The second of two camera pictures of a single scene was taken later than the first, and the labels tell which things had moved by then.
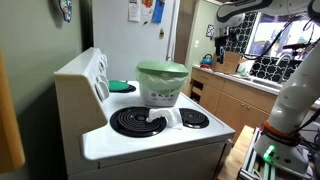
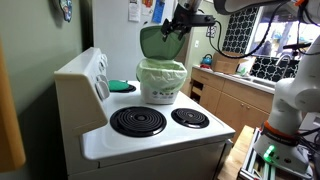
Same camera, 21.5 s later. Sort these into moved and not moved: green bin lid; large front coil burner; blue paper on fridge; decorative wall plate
Moved: green bin lid
Not moved: blue paper on fridge; decorative wall plate; large front coil burner
